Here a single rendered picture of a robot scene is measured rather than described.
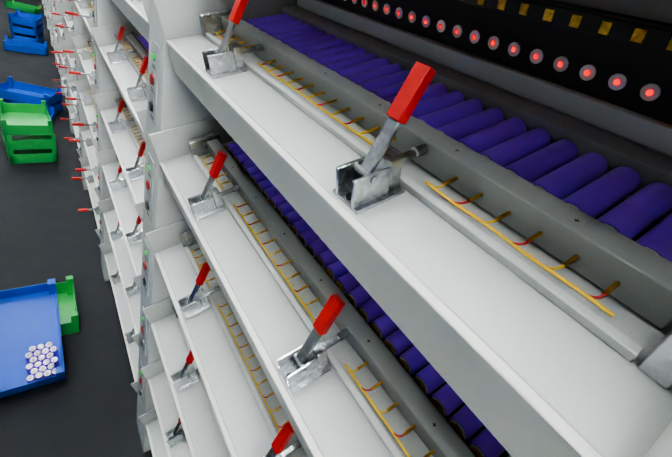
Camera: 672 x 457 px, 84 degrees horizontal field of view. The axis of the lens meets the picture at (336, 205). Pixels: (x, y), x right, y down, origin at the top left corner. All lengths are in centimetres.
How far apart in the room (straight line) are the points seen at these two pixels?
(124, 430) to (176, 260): 72
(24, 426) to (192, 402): 71
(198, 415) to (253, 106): 56
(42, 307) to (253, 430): 112
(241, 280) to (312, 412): 16
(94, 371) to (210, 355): 90
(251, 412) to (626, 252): 46
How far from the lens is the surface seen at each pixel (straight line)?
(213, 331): 63
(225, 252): 47
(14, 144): 252
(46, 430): 140
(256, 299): 42
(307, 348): 34
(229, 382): 58
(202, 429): 76
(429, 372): 36
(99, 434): 137
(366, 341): 36
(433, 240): 23
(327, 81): 36
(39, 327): 154
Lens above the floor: 119
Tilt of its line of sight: 28 degrees down
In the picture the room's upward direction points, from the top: 18 degrees clockwise
